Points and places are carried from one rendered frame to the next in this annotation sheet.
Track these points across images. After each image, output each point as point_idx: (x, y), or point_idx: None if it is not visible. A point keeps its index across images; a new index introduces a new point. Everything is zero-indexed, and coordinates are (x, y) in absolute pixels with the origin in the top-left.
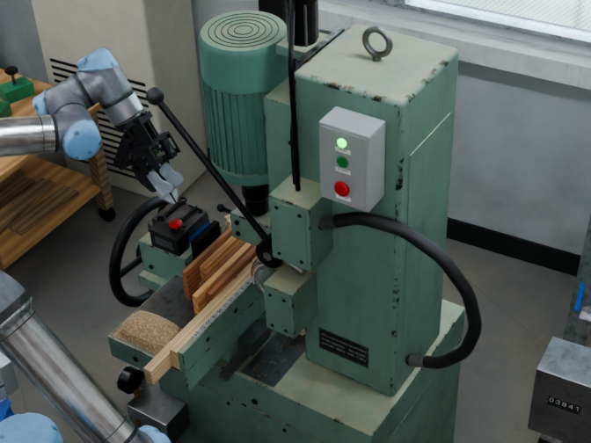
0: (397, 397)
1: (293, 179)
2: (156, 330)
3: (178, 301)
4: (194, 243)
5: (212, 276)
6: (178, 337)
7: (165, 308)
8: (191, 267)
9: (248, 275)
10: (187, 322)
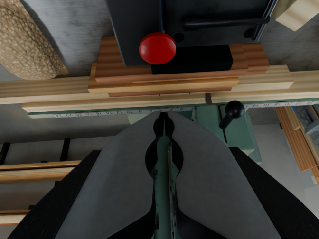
0: None
1: None
2: (19, 74)
3: (89, 33)
4: (152, 73)
5: (132, 87)
6: (42, 98)
7: (63, 29)
8: (112, 82)
9: (164, 103)
10: (77, 64)
